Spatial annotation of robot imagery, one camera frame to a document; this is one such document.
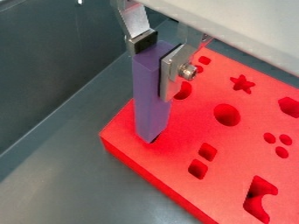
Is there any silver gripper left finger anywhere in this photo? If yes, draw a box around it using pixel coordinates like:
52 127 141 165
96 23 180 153
109 0 157 56

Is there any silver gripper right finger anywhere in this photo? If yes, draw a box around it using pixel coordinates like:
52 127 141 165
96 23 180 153
158 24 212 102

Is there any purple rectangular peg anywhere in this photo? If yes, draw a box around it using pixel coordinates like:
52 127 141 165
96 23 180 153
132 41 173 143

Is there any red shape sorter block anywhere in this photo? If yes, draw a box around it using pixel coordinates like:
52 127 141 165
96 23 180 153
98 48 299 224

